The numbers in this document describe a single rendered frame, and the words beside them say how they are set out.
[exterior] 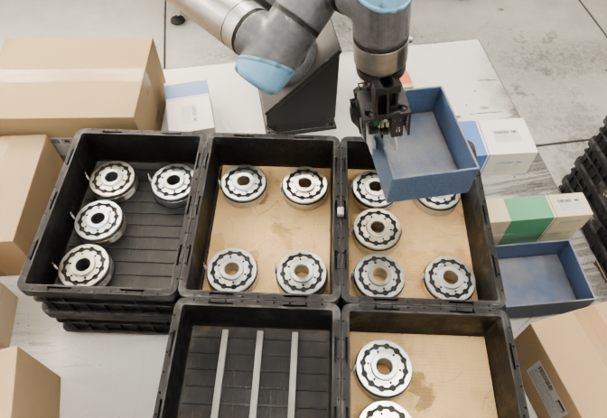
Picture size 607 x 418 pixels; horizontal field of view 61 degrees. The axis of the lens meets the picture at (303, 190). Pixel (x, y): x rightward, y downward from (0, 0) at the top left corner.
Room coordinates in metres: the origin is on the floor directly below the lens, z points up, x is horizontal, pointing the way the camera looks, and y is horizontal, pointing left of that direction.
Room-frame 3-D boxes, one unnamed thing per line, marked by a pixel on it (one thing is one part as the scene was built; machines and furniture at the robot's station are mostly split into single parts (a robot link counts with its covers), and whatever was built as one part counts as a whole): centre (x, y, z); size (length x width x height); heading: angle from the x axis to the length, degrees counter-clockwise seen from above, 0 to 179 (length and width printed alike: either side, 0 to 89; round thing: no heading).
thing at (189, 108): (1.00, 0.32, 0.75); 0.20 x 0.12 x 0.09; 13
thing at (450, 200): (0.66, -0.30, 0.86); 0.10 x 0.10 x 0.01
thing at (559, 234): (0.65, -0.54, 0.73); 0.24 x 0.06 x 0.06; 97
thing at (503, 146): (0.88, -0.50, 0.75); 0.20 x 0.12 x 0.09; 94
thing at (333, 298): (0.57, 0.07, 0.92); 0.40 x 0.30 x 0.02; 178
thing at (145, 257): (0.58, 0.37, 0.87); 0.40 x 0.30 x 0.11; 178
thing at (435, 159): (0.60, -0.20, 1.10); 0.20 x 0.15 x 0.07; 10
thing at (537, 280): (0.50, -0.52, 0.74); 0.20 x 0.15 x 0.07; 95
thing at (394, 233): (0.56, -0.16, 0.86); 0.10 x 0.10 x 0.01
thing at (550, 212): (0.64, -0.54, 0.79); 0.24 x 0.06 x 0.06; 96
